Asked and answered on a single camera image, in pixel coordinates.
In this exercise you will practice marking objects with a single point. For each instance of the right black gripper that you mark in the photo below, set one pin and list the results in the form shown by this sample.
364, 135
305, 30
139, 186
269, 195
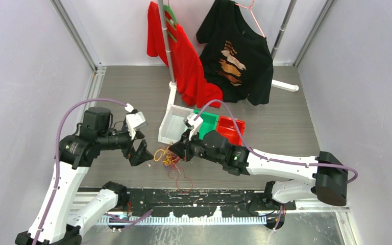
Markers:
182, 148

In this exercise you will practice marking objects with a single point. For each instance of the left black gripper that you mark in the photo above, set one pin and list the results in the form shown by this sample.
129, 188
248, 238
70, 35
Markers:
137, 156

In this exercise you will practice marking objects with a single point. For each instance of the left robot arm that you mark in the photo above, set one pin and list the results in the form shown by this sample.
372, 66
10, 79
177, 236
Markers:
55, 224

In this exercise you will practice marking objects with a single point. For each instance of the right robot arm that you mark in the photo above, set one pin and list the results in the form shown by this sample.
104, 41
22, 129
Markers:
323, 177

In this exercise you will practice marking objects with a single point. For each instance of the white plastic bin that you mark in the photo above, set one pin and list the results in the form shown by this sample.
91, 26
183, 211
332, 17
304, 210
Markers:
173, 125

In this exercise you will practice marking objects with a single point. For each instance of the green plastic bin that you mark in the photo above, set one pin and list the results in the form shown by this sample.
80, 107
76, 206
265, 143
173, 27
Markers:
210, 122

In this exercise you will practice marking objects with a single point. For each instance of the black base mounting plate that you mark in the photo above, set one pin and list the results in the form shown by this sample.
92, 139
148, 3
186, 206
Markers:
197, 203

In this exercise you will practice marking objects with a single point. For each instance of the red plastic bin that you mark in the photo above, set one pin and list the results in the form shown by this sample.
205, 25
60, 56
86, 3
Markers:
226, 128

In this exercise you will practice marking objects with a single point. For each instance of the red t-shirt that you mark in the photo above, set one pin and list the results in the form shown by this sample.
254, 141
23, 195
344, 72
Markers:
194, 89

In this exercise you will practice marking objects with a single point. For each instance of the black printed t-shirt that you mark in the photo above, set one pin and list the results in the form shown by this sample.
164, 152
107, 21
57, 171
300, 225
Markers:
235, 58

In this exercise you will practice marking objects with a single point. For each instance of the metal clothes rack pole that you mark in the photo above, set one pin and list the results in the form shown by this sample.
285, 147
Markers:
165, 39

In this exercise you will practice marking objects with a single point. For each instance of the green clothes hanger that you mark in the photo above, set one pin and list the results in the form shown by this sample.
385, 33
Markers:
171, 22

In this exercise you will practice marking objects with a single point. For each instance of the pink clothes hanger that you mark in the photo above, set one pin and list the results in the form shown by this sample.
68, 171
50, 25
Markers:
250, 8

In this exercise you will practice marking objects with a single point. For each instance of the right metal rack pole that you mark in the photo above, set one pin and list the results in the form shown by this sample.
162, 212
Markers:
283, 27

